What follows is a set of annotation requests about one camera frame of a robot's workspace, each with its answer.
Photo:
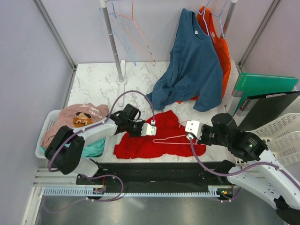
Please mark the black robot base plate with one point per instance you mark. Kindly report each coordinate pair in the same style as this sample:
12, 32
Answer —
145, 177

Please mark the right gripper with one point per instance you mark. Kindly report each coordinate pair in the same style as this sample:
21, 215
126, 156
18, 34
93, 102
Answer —
204, 126

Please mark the light blue wire hanger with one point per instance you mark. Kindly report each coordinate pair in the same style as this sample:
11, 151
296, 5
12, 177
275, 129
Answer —
123, 39

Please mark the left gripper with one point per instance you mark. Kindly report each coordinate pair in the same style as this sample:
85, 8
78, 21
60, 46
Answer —
138, 134

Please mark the aluminium frame post left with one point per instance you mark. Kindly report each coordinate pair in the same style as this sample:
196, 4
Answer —
53, 30

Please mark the mint green t shirt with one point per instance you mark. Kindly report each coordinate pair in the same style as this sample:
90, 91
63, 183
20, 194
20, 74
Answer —
94, 150

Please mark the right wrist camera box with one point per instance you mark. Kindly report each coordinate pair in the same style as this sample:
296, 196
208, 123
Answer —
193, 129

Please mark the black binder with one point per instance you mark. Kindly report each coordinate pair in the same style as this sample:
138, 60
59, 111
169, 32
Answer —
256, 111

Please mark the aluminium frame post right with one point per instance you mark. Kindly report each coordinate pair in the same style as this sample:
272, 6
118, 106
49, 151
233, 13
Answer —
259, 31

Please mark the aluminium frame post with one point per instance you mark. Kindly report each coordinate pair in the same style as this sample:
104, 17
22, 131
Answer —
259, 31
53, 30

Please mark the green binder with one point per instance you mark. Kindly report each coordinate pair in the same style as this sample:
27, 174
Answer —
249, 84

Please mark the orange t shirt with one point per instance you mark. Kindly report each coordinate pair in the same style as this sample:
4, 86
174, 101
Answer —
220, 45

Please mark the white slotted tray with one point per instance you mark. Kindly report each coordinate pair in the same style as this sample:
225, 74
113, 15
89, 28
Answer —
282, 135

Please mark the red t shirt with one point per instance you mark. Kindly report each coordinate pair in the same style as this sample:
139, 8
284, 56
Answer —
170, 139

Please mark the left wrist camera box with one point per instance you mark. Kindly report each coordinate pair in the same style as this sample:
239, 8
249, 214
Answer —
149, 129

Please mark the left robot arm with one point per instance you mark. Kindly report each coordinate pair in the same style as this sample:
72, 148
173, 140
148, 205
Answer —
65, 152

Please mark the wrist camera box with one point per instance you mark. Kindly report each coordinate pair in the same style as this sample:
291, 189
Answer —
193, 129
149, 129

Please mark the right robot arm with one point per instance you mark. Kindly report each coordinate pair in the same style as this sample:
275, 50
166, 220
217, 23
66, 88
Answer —
264, 175

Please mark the pink printed t shirt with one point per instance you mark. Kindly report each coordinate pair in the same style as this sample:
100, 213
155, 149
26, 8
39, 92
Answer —
75, 116

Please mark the white plastic laundry basket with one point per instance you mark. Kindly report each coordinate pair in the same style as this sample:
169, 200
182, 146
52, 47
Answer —
50, 121

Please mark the white cable duct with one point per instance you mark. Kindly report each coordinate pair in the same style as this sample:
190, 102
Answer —
92, 192

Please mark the blue t shirt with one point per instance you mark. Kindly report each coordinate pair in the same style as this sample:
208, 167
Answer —
194, 69

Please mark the blue hanger holding shirts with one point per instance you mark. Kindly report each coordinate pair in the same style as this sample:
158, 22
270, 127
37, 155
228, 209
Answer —
214, 16

